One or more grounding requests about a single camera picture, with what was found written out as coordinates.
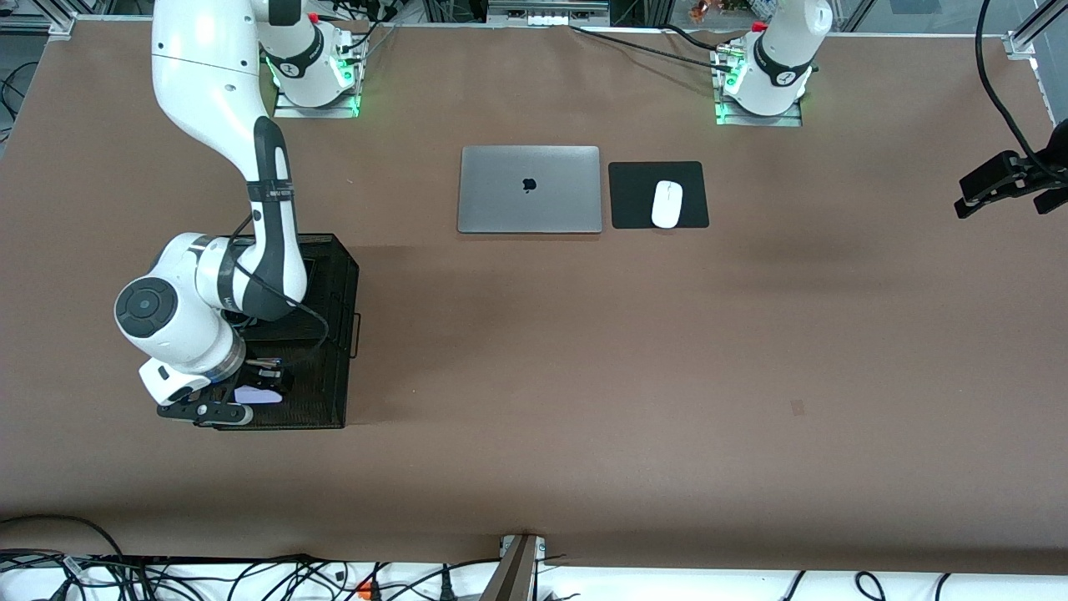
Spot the white computer mouse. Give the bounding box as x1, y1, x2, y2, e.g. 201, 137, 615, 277
651, 180, 684, 230

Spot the silver laptop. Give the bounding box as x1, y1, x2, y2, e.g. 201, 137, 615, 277
457, 145, 603, 235

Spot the black mouse pad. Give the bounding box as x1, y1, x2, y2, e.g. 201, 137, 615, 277
608, 161, 710, 230

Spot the grey power strip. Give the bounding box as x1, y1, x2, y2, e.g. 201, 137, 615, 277
486, 0, 612, 28

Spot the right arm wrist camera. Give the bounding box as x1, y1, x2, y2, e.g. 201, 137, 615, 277
157, 401, 254, 428

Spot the black wire mesh rack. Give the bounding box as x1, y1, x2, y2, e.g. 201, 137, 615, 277
179, 234, 362, 432

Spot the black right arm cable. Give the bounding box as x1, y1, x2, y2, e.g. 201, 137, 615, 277
229, 213, 331, 351

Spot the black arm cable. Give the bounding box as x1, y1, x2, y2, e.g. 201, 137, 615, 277
229, 213, 331, 351
976, 0, 1068, 164

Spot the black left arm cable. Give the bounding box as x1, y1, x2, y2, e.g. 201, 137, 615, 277
976, 0, 1068, 164

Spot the black arched floor cable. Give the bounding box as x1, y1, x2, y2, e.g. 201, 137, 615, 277
0, 514, 126, 558

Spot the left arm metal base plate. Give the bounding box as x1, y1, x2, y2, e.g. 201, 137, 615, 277
716, 100, 804, 128

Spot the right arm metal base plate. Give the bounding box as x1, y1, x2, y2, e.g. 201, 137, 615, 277
274, 83, 361, 119

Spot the grey metal camera bracket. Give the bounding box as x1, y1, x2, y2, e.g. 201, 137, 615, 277
480, 534, 547, 601

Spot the short black table cable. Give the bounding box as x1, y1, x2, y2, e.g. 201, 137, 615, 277
663, 25, 727, 51

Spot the long black table cable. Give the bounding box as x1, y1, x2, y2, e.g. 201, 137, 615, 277
570, 25, 735, 72

